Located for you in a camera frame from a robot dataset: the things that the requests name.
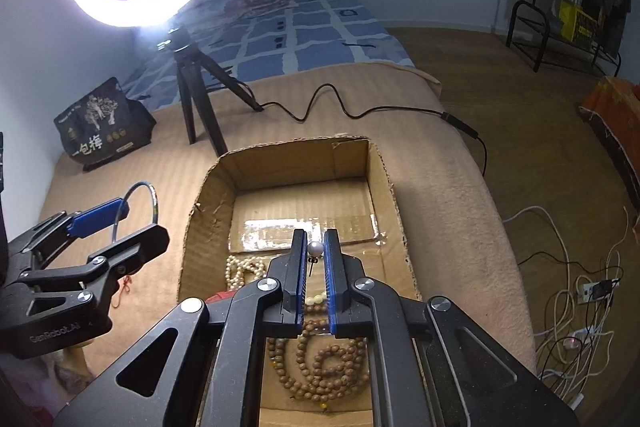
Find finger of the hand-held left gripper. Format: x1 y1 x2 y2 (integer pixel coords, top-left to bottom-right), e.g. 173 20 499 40
7 199 132 269
20 222 171 324

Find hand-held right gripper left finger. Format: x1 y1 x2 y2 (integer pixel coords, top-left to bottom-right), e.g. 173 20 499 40
52 229 308 427

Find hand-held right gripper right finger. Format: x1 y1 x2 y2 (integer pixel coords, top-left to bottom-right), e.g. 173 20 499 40
322 229 581 427

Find thin metal bangle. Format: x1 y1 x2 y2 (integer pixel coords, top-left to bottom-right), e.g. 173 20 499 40
111 181 162 253

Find white pearl necklace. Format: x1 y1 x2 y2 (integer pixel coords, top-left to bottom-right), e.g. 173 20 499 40
225 254 269 293

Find brown wooden bead necklace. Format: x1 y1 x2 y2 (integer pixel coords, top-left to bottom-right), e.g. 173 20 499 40
265 302 372 409

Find cardboard box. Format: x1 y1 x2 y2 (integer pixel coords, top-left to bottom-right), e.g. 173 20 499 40
177 136 424 427

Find black snack bag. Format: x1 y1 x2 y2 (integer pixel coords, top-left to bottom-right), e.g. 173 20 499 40
53 77 157 172

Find black tripod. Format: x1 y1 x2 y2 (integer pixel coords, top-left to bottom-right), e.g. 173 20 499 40
157 27 265 146

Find blue patterned bedsheet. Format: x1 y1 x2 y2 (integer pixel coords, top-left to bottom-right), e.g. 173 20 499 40
120 0 417 114

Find white power strip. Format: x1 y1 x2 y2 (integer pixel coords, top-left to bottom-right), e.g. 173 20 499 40
560 329 602 354
575 277 624 306

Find black shoe rack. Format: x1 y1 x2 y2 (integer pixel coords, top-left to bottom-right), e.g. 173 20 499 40
506 0 624 78

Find orange cloth cover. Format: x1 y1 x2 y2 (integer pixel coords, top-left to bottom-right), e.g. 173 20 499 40
579 76 640 208

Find yellow box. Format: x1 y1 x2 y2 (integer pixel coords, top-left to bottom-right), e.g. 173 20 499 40
557 1 599 43

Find black power cable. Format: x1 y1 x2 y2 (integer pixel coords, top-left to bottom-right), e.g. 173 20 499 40
240 84 489 176

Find power strips with white cables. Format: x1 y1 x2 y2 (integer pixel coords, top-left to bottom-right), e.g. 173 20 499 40
502 204 640 400

